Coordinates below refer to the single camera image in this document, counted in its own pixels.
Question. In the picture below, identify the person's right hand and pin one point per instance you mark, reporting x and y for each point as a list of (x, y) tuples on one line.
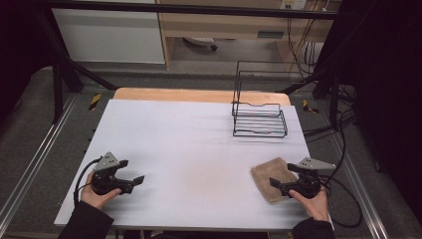
[(313, 205)]

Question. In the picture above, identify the beige towel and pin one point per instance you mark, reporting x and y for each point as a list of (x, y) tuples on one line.
[(270, 174)]

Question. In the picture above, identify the black metal stand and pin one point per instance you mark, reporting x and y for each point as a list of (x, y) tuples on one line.
[(59, 83), (333, 93)]

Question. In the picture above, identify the aluminium floor rail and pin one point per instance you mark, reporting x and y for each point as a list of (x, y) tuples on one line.
[(360, 186), (36, 156)]

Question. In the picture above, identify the white cabinet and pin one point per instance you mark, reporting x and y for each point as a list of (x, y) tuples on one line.
[(109, 36)]

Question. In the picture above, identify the yellow black tape strip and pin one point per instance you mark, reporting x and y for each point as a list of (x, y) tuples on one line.
[(95, 102), (309, 107)]

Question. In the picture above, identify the white wall socket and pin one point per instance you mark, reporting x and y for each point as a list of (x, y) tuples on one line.
[(293, 4)]

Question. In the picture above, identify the white board sheet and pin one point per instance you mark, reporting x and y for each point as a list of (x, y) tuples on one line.
[(192, 156)]

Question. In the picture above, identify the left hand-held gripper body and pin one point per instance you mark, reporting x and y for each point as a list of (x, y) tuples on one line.
[(105, 177)]

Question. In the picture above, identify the office chair base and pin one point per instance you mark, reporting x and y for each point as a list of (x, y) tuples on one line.
[(200, 42)]

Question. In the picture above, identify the person's left hand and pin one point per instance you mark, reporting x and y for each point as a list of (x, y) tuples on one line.
[(94, 197)]

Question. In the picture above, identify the black metal frame bar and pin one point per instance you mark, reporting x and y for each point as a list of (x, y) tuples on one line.
[(199, 9)]

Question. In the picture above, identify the light wooden desk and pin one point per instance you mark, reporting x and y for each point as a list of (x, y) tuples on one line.
[(225, 28)]

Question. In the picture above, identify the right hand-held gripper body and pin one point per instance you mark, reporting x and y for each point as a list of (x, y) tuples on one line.
[(307, 182)]

